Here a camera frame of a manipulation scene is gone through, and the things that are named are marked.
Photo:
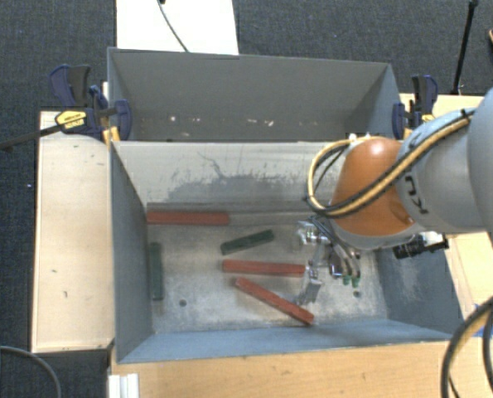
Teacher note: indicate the pale wood flat board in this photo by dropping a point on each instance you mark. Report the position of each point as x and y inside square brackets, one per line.
[72, 243]

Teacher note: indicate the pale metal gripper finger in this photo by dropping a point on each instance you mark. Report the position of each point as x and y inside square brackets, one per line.
[316, 290]
[305, 292]

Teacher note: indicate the grey metal bin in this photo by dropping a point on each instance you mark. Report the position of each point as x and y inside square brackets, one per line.
[229, 172]

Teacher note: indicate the dark green flat block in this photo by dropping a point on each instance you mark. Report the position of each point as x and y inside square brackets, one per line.
[247, 242]
[156, 271]

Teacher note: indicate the black cylinder on white bracket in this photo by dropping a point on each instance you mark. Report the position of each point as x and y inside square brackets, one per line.
[412, 248]

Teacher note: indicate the red-brown flat block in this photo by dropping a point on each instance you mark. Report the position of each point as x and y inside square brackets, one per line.
[262, 268]
[188, 217]
[273, 301]

